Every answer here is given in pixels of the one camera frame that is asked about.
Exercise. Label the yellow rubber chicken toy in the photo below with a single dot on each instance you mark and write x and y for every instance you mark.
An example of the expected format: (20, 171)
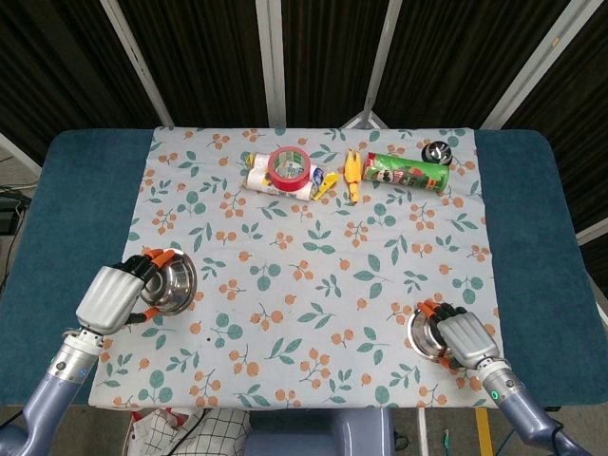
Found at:
(354, 176)

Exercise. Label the small green tool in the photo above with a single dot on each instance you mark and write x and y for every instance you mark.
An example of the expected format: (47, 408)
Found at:
(448, 438)

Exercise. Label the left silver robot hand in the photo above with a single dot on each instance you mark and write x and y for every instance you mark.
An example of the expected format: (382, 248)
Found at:
(107, 299)

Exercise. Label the teal table cover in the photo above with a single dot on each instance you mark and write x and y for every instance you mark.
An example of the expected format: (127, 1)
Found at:
(71, 214)

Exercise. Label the small metal bowl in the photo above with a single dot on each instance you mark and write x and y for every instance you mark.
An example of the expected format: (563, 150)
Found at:
(423, 332)
(173, 285)

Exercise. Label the black power box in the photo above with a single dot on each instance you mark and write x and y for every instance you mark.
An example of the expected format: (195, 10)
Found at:
(7, 216)

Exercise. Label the red white plastic bag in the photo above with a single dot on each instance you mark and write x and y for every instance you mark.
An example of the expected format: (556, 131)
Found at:
(166, 419)

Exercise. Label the red tape roll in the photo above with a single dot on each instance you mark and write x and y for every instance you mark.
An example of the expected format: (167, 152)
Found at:
(285, 183)

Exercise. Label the silver tripod stand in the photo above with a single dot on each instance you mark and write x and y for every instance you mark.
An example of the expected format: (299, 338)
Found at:
(361, 121)

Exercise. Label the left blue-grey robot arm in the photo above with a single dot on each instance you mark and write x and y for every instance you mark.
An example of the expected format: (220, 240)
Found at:
(62, 370)

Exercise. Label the green chips can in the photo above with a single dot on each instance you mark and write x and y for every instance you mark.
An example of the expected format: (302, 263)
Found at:
(404, 173)

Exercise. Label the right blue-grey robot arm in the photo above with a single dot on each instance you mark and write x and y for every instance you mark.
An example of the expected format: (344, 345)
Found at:
(508, 389)

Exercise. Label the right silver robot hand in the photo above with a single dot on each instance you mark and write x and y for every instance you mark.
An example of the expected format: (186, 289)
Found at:
(468, 337)

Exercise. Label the yellow plastic clip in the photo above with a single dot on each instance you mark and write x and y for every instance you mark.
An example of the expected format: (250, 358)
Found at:
(328, 183)

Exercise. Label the floral tablecloth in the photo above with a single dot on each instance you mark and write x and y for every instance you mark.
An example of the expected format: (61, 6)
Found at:
(304, 247)

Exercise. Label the white partition frame post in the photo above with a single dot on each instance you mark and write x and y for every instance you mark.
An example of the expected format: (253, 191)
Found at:
(138, 62)
(271, 62)
(385, 52)
(594, 233)
(19, 153)
(527, 71)

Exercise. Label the blue-grey robot torso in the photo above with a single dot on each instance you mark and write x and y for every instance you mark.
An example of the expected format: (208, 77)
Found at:
(318, 434)

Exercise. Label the white bag rolls pack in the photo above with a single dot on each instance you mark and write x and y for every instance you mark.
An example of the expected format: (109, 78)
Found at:
(256, 178)

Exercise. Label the white black checkered bag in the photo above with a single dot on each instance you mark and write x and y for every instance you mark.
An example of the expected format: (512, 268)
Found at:
(214, 434)

